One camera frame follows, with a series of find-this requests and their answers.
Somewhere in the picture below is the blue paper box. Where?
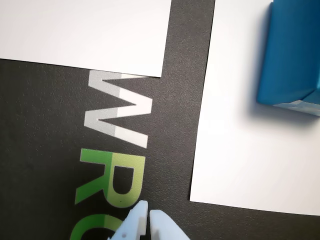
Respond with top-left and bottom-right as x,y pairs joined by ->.
256,0 -> 320,116

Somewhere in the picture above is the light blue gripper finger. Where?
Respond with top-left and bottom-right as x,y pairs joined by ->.
107,200 -> 149,240
149,209 -> 192,240

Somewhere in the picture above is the black mat with WRO print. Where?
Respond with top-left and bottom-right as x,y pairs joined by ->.
0,0 -> 320,240

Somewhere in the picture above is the white paper sheet marked 1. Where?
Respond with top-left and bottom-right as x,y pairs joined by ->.
0,0 -> 173,78

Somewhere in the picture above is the plain white paper sheet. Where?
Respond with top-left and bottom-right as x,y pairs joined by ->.
189,0 -> 320,216

